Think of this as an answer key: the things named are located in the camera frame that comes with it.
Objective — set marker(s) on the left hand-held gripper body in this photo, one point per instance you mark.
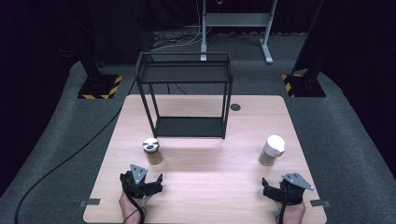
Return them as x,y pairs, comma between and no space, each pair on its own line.
137,186

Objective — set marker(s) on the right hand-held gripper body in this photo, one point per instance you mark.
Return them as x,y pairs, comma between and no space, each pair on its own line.
294,189

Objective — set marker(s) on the glass jar with metal lid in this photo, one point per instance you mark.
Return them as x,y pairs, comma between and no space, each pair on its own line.
151,145

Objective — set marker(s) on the jar with white lid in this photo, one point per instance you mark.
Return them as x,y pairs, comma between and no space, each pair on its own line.
275,143

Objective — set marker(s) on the black metal two-tier rack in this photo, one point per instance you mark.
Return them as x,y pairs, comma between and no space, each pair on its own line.
190,127

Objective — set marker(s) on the person's left hand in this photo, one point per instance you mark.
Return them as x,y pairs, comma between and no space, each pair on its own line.
130,208

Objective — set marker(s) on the person's right hand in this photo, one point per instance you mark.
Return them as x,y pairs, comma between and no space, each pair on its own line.
294,214

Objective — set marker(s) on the grey tape strip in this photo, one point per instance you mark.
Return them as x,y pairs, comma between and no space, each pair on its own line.
319,203
91,202

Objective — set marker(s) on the round black table grommet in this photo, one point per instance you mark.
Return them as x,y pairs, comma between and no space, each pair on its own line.
235,107

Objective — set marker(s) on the black stand with striped base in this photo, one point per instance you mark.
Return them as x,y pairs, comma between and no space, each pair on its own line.
306,87
99,87

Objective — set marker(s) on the grey metal stand frame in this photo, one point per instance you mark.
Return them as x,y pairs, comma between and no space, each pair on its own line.
236,19

